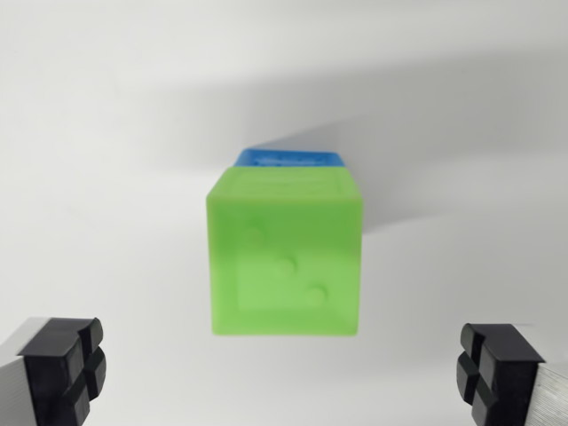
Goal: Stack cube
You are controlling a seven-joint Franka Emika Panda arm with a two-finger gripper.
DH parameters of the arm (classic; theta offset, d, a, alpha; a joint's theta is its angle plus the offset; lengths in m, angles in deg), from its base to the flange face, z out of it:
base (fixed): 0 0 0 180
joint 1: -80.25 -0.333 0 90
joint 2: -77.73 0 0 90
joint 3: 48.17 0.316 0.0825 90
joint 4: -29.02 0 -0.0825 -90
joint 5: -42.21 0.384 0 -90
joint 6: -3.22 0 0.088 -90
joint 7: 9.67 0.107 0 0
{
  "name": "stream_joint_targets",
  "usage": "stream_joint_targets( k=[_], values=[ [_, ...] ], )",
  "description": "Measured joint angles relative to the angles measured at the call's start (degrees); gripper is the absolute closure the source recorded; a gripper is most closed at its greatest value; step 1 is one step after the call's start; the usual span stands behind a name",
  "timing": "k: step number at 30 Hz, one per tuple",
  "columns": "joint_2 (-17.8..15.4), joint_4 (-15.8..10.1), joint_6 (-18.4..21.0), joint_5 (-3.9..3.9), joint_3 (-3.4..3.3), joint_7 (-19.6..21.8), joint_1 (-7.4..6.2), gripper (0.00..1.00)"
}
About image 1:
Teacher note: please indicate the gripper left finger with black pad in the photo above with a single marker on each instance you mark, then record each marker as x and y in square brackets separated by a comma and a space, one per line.
[53, 377]

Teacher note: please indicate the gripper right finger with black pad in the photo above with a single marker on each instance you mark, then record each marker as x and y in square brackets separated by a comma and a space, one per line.
[510, 377]

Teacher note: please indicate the green soft toy cube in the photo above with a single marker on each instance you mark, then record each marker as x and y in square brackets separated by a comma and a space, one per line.
[284, 257]

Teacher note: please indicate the blue soft toy cube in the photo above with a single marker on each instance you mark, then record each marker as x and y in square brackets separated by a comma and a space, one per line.
[288, 158]

